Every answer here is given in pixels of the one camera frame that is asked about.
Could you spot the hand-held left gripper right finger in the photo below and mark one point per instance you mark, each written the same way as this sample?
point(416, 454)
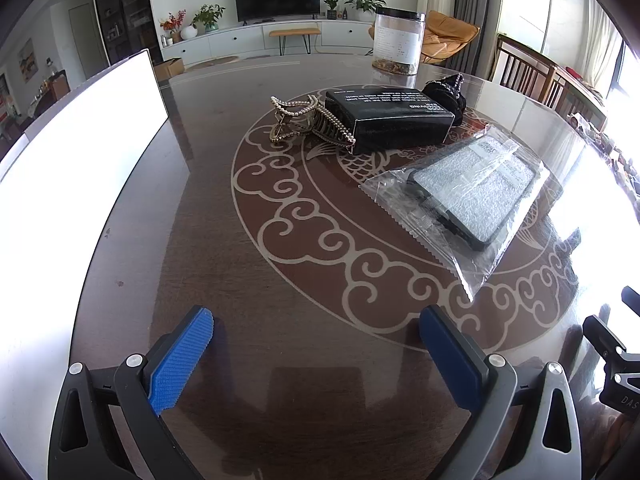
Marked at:
point(447, 355)

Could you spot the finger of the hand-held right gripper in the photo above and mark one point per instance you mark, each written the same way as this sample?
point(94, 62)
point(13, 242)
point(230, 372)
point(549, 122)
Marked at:
point(634, 302)
point(605, 337)

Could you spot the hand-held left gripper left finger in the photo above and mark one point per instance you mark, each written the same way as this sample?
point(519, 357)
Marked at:
point(180, 360)

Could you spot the patterned wooden desktop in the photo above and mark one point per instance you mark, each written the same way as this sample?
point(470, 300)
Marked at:
point(225, 270)

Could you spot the phone case in clear bag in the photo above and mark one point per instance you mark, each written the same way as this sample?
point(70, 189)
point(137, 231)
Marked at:
point(475, 195)

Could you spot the wooden dining chair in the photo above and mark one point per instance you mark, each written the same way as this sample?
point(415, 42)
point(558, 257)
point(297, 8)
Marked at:
point(577, 97)
point(525, 67)

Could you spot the black rectangular box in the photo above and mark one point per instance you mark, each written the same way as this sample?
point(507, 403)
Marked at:
point(390, 120)

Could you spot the small black scrunchie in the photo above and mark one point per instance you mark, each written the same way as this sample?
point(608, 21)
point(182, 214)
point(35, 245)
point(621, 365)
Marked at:
point(450, 96)

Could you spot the pearl hair claw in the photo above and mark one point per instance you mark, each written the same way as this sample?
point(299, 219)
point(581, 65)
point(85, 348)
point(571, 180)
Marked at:
point(295, 109)

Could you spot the cardboard box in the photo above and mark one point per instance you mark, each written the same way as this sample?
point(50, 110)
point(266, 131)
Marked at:
point(169, 69)

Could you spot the round beige floor cushion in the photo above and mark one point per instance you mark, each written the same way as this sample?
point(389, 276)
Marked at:
point(212, 63)

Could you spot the clear jar black lid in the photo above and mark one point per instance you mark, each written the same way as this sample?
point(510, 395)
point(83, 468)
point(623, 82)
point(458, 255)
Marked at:
point(397, 42)

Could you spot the orange lounge chair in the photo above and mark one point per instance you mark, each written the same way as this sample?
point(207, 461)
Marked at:
point(450, 35)

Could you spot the white television cabinet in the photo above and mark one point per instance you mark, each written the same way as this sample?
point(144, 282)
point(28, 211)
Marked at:
point(235, 42)

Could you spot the white round vase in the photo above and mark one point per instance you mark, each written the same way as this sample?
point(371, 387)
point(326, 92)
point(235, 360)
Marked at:
point(188, 33)

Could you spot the grey curtain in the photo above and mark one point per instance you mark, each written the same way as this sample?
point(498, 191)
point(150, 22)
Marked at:
point(477, 10)

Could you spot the red flower bouquet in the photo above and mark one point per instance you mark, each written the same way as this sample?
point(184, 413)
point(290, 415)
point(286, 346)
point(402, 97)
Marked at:
point(172, 22)

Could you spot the green potted plant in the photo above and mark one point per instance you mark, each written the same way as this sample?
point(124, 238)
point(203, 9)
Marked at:
point(209, 16)

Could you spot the wooden bench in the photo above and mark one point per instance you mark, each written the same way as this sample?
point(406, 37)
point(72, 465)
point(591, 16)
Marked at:
point(295, 32)

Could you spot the dark glass display cabinet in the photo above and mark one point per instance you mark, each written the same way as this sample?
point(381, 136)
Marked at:
point(125, 10)

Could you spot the large leafy potted plant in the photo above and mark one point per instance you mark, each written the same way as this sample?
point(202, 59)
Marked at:
point(364, 1)

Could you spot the small potted plant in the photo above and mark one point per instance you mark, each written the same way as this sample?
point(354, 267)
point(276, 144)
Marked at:
point(331, 9)

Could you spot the framed wall painting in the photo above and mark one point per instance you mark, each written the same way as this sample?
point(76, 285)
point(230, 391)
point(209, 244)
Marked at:
point(26, 60)

